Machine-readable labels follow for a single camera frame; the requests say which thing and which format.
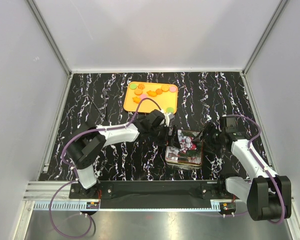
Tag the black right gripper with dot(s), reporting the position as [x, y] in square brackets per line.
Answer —
[209, 128]

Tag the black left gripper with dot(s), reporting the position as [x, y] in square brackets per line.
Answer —
[173, 140]

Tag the gold tin lid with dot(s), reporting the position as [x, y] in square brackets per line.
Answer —
[189, 153]

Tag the gold cookie tin box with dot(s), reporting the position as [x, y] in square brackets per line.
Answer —
[186, 167]

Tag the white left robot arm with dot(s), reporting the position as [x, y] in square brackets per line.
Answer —
[89, 140]

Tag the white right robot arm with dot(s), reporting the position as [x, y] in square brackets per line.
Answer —
[268, 195]

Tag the green embossed round cookie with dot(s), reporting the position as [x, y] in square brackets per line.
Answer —
[169, 110]

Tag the yellow plastic tray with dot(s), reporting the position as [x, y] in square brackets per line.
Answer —
[148, 104]

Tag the orange swirl cookie centre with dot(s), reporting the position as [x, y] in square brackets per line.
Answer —
[159, 91]

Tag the orange swirl cookie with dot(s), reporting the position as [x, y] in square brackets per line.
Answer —
[159, 91]
[141, 86]

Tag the pink round cookie right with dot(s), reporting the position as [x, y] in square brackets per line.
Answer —
[172, 89]

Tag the yellow cat-shaped cookie centre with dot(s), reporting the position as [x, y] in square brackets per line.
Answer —
[152, 93]

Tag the yellow cat-shaped cookie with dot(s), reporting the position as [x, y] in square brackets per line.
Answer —
[136, 99]
[152, 93]

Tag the yellow dotted cookie top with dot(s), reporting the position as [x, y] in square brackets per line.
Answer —
[165, 88]

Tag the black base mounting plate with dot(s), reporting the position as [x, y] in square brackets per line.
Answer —
[153, 195]

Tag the yellow cat-shaped cookie left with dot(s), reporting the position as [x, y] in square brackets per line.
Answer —
[136, 99]

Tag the yellow dotted sandwich cookie left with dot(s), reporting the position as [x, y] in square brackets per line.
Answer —
[138, 92]

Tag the orange swirl cookie left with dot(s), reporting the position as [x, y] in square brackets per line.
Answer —
[141, 86]

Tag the green round cookie top-left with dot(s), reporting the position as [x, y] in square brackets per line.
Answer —
[133, 86]

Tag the aluminium frame rail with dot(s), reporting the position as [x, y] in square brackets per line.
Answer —
[54, 196]

